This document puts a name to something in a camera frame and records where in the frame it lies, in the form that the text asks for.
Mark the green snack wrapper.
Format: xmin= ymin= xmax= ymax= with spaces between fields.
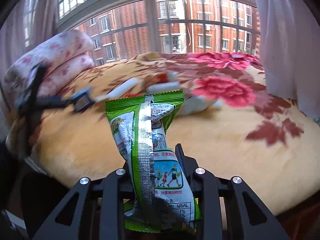
xmin=105 ymin=90 xmax=200 ymax=232

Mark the white paper tube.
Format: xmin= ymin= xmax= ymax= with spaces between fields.
xmin=95 ymin=77 xmax=139 ymax=102

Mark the red green toy car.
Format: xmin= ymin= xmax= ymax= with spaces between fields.
xmin=156 ymin=73 xmax=170 ymax=83

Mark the folded white floral quilt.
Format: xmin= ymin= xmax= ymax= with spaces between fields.
xmin=4 ymin=29 xmax=94 ymax=106

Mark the yellow floral bed blanket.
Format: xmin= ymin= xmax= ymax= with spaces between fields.
xmin=31 ymin=53 xmax=319 ymax=214

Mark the left sheer curtain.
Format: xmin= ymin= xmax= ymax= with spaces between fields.
xmin=1 ymin=0 xmax=57 ymax=77

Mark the sheer curtain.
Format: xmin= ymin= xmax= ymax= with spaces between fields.
xmin=1 ymin=0 xmax=57 ymax=77
xmin=255 ymin=0 xmax=319 ymax=119

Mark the right sheer curtain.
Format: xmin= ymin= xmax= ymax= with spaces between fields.
xmin=255 ymin=0 xmax=319 ymax=119

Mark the barred window frame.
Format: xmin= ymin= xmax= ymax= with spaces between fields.
xmin=57 ymin=0 xmax=261 ymax=66

